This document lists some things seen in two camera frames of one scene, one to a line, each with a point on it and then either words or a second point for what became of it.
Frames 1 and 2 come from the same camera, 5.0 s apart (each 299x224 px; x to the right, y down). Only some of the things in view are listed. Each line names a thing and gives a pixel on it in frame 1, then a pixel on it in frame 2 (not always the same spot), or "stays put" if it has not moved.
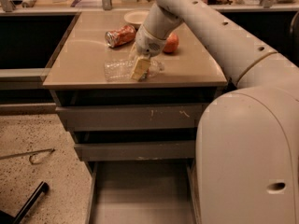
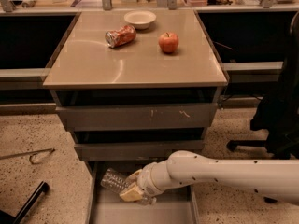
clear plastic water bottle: (132, 70) → (115, 181)
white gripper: (148, 44) → (147, 180)
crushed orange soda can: (121, 36) stays put
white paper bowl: (135, 18) stays put
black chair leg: (7, 218) stays put
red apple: (171, 43) stays put
